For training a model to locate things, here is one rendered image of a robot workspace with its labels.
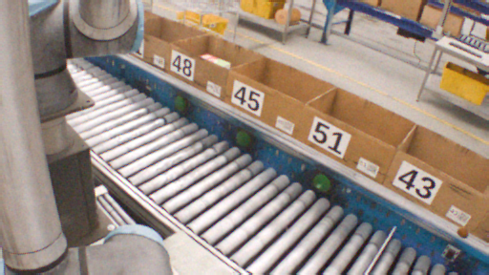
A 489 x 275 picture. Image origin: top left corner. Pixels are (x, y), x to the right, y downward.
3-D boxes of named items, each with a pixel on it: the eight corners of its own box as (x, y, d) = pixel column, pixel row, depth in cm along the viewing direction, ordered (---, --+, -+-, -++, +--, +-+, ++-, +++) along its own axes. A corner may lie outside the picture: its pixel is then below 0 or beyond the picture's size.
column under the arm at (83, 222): (48, 265, 100) (23, 182, 82) (18, 215, 113) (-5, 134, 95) (118, 230, 117) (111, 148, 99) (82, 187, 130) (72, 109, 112)
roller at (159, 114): (79, 150, 156) (78, 140, 153) (166, 113, 193) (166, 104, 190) (85, 156, 154) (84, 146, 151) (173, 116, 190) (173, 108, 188)
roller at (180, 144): (113, 179, 144) (112, 170, 141) (202, 134, 181) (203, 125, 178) (120, 186, 142) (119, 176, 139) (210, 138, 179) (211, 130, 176)
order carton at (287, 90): (223, 103, 172) (227, 69, 162) (261, 87, 192) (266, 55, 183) (295, 140, 154) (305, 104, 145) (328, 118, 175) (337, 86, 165)
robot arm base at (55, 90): (19, 123, 78) (10, 84, 73) (2, 97, 89) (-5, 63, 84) (89, 101, 90) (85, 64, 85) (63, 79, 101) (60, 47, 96)
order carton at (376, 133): (295, 140, 154) (305, 104, 145) (328, 118, 175) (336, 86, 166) (381, 186, 136) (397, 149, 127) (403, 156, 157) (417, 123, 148)
